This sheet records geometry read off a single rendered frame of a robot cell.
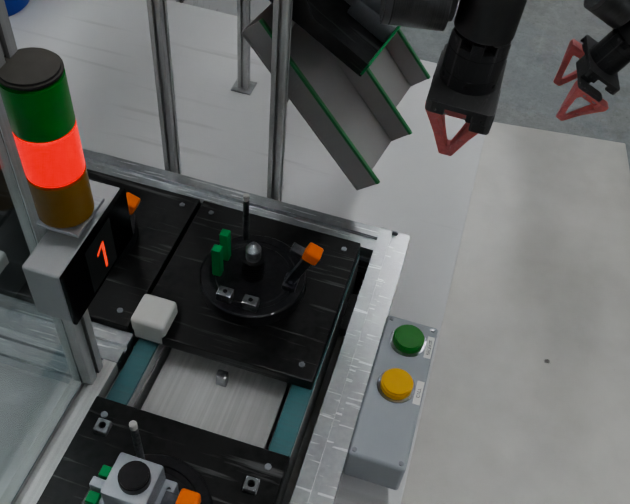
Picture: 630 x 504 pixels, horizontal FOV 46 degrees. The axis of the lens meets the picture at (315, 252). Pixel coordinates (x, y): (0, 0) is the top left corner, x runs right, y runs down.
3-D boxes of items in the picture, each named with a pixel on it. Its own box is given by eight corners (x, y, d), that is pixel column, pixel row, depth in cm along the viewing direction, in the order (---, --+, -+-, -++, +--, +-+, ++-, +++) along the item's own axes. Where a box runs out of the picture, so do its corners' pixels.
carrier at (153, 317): (359, 252, 108) (370, 190, 98) (311, 391, 93) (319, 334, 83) (203, 209, 111) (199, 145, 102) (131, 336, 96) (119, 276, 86)
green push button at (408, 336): (424, 337, 99) (427, 328, 97) (418, 361, 96) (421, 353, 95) (395, 328, 99) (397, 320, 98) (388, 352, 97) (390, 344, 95)
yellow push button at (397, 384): (413, 380, 94) (416, 372, 93) (407, 407, 92) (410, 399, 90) (383, 371, 95) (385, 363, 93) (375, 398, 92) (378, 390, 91)
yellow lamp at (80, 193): (104, 197, 69) (96, 157, 65) (77, 235, 66) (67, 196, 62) (55, 183, 70) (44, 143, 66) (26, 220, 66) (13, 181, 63)
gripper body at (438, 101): (422, 114, 72) (440, 49, 66) (441, 57, 79) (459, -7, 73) (488, 132, 71) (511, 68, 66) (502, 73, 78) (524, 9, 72)
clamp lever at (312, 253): (299, 277, 98) (325, 248, 92) (295, 288, 97) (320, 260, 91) (276, 264, 98) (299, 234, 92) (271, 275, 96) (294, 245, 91)
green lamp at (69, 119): (87, 111, 61) (76, 61, 58) (56, 150, 58) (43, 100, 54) (31, 97, 62) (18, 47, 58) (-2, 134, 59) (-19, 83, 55)
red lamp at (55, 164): (96, 156, 65) (87, 112, 61) (67, 195, 62) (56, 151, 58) (44, 142, 66) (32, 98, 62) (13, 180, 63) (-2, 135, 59)
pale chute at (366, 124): (390, 140, 119) (412, 132, 115) (356, 191, 111) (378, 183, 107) (285, -12, 108) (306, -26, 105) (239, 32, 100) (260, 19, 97)
